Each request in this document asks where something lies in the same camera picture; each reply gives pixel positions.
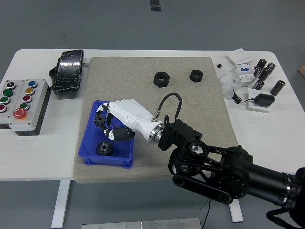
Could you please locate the small black hex nut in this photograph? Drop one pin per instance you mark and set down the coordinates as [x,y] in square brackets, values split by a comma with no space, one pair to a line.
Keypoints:
[196,75]

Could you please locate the small black spur gear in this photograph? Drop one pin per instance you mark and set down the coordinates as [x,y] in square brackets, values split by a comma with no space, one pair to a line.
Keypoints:
[99,120]

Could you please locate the brown cardboard piece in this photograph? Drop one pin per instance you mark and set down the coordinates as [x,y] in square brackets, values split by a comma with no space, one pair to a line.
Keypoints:
[302,68]

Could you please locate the large black hex nut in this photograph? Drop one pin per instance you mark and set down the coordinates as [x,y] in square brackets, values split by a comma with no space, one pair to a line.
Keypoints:
[161,79]

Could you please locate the black plastic-wrapped device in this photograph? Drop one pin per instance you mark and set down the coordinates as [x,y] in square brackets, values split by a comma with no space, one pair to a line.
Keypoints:
[68,71]

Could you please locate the crumpled clear plastic bag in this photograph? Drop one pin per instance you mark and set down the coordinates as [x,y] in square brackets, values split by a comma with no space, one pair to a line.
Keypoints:
[227,83]

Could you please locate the blue plastic box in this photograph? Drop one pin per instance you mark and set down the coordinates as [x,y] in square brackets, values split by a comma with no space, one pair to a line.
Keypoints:
[90,143]

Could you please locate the dark cylindrical capacitor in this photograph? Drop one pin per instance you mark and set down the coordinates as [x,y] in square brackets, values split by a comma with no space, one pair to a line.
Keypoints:
[277,87]
[261,64]
[259,85]
[257,72]
[271,66]
[265,74]

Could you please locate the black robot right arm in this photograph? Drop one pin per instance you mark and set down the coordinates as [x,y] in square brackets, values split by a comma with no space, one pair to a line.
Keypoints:
[228,171]

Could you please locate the white wall switch plate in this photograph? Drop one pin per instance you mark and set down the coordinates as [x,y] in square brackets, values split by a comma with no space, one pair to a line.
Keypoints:
[239,56]

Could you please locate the grey-brown mat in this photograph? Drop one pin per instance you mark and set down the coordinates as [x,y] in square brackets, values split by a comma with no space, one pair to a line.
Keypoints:
[147,105]

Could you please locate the large black bevel gear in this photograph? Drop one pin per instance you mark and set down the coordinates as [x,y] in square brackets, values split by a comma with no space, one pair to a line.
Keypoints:
[104,148]

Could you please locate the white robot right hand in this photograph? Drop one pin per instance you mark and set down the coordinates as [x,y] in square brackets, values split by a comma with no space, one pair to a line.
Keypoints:
[128,112]

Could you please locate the white table leg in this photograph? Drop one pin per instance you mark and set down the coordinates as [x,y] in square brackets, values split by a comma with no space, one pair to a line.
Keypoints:
[60,202]
[236,213]

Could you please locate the black floor plate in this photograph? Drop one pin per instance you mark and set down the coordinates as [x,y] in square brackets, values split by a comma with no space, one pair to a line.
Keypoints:
[156,9]
[155,2]

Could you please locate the small black cube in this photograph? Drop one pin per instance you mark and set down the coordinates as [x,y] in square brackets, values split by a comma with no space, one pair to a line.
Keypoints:
[219,65]

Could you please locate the grey box with emergency stop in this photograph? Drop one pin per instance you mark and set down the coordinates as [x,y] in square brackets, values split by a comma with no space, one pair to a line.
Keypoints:
[28,105]

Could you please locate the white circuit breaker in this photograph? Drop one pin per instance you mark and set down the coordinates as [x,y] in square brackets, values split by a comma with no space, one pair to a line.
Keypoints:
[245,75]

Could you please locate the grey box with selector switch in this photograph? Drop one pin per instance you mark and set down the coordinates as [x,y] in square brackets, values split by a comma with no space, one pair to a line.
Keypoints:
[8,95]

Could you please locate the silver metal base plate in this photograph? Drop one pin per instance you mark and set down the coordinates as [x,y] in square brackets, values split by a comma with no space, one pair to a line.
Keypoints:
[140,224]

